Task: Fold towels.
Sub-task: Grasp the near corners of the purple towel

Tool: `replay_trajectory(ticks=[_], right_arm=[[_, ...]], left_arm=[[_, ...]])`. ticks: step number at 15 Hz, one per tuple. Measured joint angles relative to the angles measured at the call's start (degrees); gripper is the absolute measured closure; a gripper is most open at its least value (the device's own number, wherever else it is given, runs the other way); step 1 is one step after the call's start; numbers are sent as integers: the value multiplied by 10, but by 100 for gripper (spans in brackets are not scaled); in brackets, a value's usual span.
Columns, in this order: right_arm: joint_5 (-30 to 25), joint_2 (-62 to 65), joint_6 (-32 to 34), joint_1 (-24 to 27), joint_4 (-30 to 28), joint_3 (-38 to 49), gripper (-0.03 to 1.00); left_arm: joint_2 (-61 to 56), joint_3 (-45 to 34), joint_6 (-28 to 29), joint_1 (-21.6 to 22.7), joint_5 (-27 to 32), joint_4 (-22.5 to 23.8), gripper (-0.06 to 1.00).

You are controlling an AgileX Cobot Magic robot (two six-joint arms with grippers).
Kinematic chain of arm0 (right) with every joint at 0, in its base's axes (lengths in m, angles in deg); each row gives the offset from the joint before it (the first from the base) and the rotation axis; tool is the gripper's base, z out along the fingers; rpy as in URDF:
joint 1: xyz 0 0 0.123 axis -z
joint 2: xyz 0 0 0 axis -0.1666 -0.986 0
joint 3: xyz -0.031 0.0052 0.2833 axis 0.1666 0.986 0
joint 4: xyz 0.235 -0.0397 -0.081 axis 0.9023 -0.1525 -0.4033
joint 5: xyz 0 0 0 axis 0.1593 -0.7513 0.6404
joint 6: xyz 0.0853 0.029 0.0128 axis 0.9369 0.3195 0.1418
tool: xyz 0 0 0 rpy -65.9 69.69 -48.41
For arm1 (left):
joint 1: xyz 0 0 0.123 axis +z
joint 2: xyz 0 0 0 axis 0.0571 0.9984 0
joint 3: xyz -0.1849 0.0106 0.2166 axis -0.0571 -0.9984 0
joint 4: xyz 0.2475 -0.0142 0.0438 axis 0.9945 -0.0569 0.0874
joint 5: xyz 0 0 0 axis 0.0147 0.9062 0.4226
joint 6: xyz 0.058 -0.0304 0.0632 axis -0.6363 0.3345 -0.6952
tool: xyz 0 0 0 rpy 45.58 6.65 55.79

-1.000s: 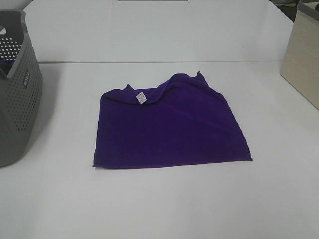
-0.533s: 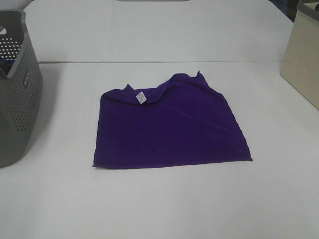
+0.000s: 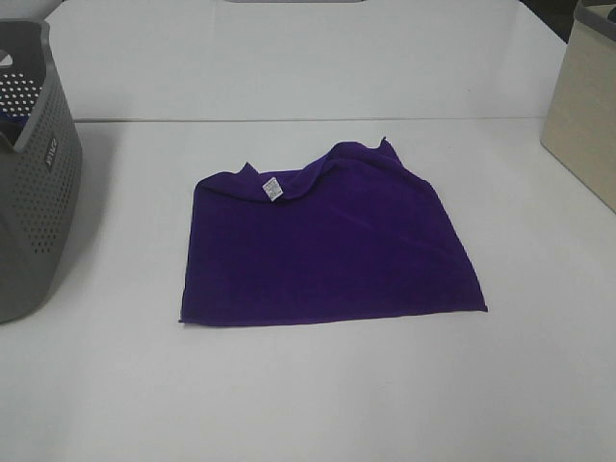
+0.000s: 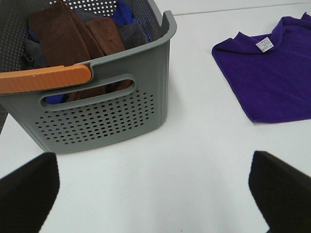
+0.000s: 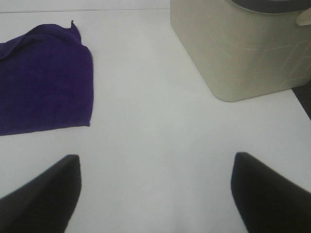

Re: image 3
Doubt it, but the purple towel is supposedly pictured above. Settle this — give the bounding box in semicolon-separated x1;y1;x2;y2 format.
179;141;487;327

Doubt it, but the grey perforated laundry basket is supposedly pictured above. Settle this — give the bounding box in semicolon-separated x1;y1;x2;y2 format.
1;18;83;322

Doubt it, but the beige bin with grey rim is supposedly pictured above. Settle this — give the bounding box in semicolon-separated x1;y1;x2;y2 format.
540;1;615;209

